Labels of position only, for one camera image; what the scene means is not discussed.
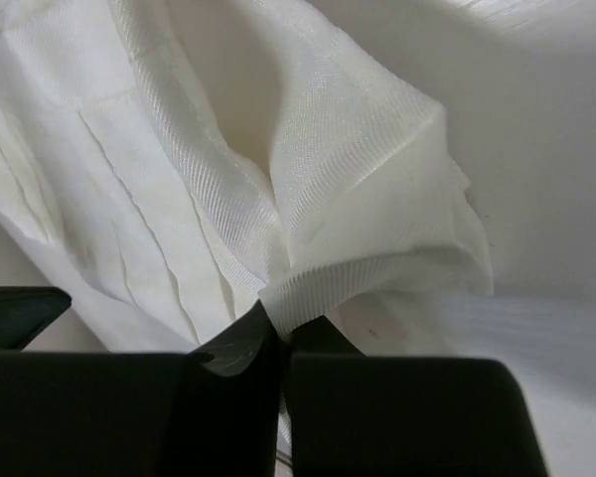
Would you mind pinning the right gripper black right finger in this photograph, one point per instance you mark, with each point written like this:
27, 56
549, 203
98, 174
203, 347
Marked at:
354, 415

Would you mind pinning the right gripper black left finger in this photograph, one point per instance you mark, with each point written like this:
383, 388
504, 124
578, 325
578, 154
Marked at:
210, 412

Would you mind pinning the white pleated skirt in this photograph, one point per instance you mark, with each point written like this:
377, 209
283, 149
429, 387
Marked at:
191, 158

